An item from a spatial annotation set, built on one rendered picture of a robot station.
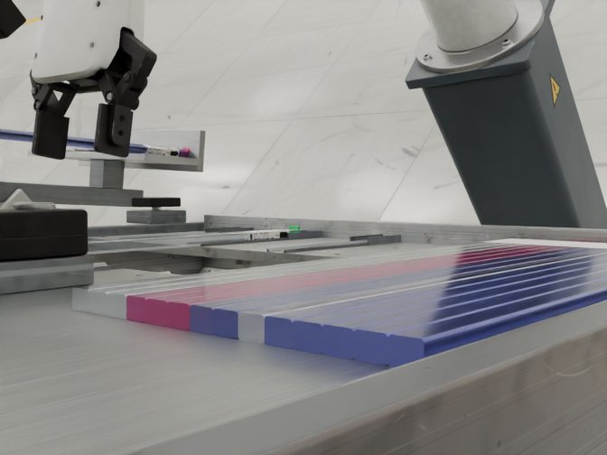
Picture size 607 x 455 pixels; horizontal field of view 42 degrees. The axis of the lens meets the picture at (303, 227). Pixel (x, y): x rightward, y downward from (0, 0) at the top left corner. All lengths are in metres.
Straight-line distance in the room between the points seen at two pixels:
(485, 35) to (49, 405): 0.98
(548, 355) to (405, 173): 1.98
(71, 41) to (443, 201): 1.49
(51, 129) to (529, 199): 0.79
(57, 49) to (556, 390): 0.55
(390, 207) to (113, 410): 1.93
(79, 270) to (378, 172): 1.84
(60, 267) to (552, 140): 0.87
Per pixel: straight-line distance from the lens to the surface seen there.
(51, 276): 0.48
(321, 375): 0.25
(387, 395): 0.19
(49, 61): 0.72
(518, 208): 1.30
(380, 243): 0.83
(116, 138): 0.66
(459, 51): 1.16
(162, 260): 1.02
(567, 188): 1.27
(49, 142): 0.74
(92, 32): 0.68
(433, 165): 2.21
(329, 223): 0.92
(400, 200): 2.14
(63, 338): 0.32
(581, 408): 0.29
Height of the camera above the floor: 1.26
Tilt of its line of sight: 34 degrees down
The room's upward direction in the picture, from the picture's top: 32 degrees counter-clockwise
